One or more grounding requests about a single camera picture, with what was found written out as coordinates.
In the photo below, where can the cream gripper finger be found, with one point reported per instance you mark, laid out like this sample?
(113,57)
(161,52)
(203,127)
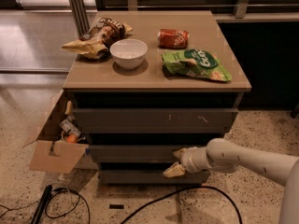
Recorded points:
(176,169)
(179,153)

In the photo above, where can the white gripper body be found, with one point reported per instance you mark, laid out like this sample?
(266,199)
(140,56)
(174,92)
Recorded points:
(188,160)

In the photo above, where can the grey drawer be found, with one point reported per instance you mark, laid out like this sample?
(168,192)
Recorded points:
(134,153)
(155,120)
(126,177)

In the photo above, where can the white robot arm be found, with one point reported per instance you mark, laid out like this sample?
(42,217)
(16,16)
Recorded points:
(223,156)

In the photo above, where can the grey bottom drawer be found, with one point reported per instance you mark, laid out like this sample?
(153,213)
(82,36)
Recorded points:
(126,177)

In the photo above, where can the grey drawer cabinet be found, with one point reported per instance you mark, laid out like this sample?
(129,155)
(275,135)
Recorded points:
(106,85)

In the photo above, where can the grey top drawer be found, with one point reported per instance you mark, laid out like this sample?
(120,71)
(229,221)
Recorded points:
(155,120)

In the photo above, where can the green snack bag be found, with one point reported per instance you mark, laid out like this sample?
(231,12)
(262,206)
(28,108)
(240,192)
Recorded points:
(195,63)

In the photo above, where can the small orange fruit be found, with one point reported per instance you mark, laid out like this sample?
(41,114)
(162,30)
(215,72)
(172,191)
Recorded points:
(72,138)

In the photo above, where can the white ceramic bowl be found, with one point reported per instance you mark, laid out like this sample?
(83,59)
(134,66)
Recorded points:
(129,53)

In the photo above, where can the labelled can in box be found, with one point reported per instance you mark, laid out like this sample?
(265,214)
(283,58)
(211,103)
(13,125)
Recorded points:
(69,127)

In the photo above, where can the orange soda can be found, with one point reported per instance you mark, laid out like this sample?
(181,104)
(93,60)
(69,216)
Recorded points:
(173,39)

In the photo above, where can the open cardboard box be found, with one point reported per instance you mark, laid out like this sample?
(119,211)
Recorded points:
(52,154)

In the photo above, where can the brown chip bag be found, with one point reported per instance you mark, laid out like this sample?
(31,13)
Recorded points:
(95,44)

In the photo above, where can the black stick on floor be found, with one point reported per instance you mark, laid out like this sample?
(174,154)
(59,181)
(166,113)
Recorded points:
(41,205)

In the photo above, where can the metal window frame post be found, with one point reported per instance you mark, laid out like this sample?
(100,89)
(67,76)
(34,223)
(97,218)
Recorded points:
(80,16)

